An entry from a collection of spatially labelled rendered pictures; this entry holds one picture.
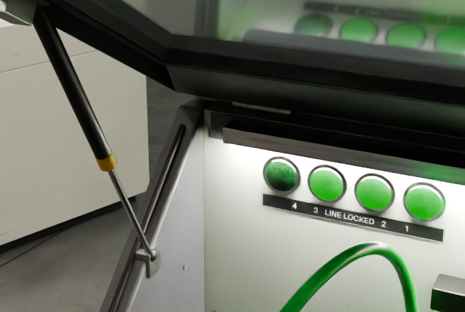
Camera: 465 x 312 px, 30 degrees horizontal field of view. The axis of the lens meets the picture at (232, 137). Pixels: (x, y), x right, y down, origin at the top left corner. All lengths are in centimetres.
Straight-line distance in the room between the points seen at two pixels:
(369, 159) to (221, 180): 22
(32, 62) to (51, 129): 31
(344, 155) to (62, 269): 273
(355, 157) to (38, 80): 270
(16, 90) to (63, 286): 81
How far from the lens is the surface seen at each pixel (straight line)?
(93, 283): 356
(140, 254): 105
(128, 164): 403
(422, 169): 100
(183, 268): 114
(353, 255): 83
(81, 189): 391
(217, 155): 112
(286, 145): 104
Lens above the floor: 183
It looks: 22 degrees down
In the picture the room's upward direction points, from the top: straight up
